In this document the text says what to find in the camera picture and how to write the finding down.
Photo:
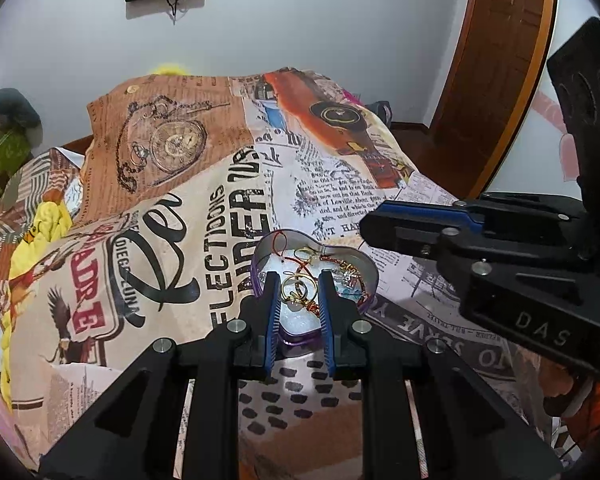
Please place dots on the yellow cartoon cloth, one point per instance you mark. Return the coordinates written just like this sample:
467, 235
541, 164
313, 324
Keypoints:
40, 230

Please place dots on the silver jewellery piece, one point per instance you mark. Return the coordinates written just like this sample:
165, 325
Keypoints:
347, 280

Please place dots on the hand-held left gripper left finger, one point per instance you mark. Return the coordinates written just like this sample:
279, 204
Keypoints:
271, 330

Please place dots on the dark grey bag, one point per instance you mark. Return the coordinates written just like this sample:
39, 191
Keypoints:
380, 110

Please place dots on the pink cloth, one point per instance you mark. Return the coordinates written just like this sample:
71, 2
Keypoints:
349, 95

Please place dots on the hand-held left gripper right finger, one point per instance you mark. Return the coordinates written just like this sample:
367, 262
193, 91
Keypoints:
326, 325

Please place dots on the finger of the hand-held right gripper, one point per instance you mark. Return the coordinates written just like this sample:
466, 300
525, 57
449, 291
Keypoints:
430, 212
405, 235

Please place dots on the printed newspaper-pattern blanket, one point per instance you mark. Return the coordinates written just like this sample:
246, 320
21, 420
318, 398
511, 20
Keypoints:
205, 125

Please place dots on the orange cloth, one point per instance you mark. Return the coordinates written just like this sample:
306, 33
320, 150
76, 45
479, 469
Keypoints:
595, 400

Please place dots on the brown striped quilt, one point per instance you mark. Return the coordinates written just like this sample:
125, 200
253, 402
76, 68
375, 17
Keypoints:
30, 180

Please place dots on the brown wooden door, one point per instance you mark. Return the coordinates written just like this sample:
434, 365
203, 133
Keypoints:
495, 60

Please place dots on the green patterned bag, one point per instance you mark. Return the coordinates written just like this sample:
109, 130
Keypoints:
0, 160

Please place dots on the purple heart-shaped tin box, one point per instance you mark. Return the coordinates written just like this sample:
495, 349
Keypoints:
290, 242

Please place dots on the gold rings and jewellery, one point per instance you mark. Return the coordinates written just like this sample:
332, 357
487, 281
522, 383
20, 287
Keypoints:
336, 261

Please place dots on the yellow plastic object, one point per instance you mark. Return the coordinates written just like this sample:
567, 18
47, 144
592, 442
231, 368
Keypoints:
167, 68

